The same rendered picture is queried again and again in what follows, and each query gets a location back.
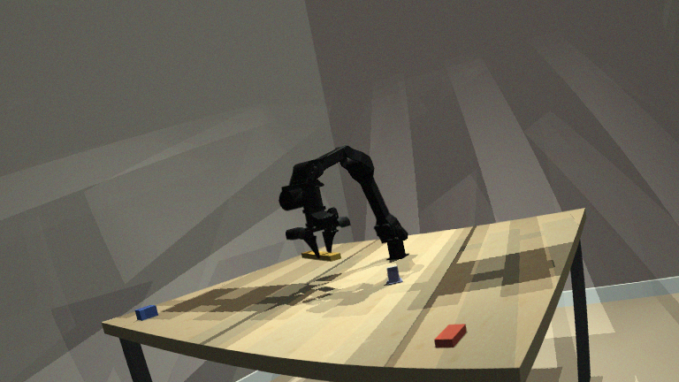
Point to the red rectangular block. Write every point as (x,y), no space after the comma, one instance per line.
(450,336)

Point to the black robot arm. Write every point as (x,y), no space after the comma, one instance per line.
(303,190)

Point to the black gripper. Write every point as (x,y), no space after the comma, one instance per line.
(307,233)

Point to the yellow bar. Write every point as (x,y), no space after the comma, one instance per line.
(324,256)

